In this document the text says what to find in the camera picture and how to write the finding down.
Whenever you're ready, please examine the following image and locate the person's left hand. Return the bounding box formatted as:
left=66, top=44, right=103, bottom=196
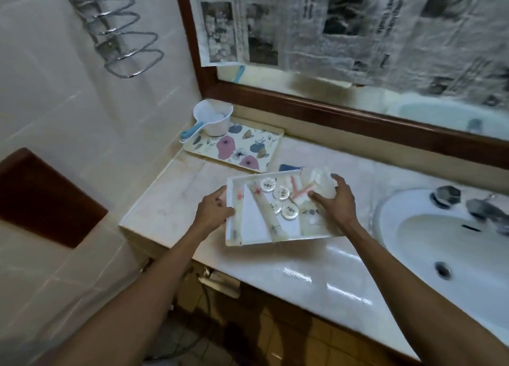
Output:
left=190, top=186, right=236, bottom=240

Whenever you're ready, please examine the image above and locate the person's right hand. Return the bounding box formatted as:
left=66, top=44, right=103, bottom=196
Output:
left=308, top=174, right=361, bottom=228

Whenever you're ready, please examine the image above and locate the white rectangular tray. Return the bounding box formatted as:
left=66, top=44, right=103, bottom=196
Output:
left=225, top=170, right=347, bottom=246

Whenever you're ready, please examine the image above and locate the person's left forearm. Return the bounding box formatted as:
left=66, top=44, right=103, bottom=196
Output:
left=48, top=228, right=212, bottom=366

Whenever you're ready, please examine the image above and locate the person's right forearm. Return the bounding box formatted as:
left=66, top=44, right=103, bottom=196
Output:
left=344, top=220, right=509, bottom=366

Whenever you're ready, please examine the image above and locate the long clear toothbrush packet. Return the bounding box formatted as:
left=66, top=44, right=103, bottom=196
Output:
left=232, top=180, right=246, bottom=245
left=248, top=182, right=288, bottom=243

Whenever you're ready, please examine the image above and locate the pink striped small packet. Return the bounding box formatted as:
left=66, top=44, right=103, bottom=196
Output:
left=290, top=175, right=319, bottom=204

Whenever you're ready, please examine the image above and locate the clear plastic amenity packet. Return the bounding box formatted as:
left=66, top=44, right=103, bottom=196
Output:
left=299, top=166, right=339, bottom=236

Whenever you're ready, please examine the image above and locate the floral patterned tray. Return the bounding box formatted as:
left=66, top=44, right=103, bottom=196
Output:
left=182, top=121, right=285, bottom=174

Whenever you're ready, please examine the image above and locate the wooden framed mirror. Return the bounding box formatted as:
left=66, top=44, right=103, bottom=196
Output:
left=173, top=0, right=509, bottom=170

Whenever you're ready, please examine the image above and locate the white ceramic sink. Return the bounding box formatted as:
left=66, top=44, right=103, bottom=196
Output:
left=373, top=186, right=509, bottom=335

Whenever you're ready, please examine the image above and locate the chrome faucet knob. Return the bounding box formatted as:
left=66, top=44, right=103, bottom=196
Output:
left=431, top=185, right=462, bottom=210

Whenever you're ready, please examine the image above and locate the chrome faucet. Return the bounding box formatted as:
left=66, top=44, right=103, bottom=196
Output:
left=466, top=194, right=509, bottom=236

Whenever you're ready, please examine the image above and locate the wide newspaper sheet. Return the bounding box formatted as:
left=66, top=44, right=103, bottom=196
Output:
left=238, top=0, right=509, bottom=109

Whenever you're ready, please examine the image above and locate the brown wooden panel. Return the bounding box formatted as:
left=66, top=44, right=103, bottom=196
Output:
left=0, top=147, right=109, bottom=249

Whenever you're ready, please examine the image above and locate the narrow newspaper sheet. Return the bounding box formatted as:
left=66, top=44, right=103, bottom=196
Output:
left=186, top=0, right=250, bottom=67

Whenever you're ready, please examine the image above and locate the grey metal bracket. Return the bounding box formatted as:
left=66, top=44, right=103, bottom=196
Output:
left=198, top=270, right=242, bottom=299

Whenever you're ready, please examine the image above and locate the white scoop with blue handle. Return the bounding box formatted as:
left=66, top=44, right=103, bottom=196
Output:
left=179, top=99, right=234, bottom=144

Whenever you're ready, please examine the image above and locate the chrome wire towel rack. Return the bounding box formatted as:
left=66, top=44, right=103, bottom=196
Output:
left=61, top=0, right=165, bottom=79

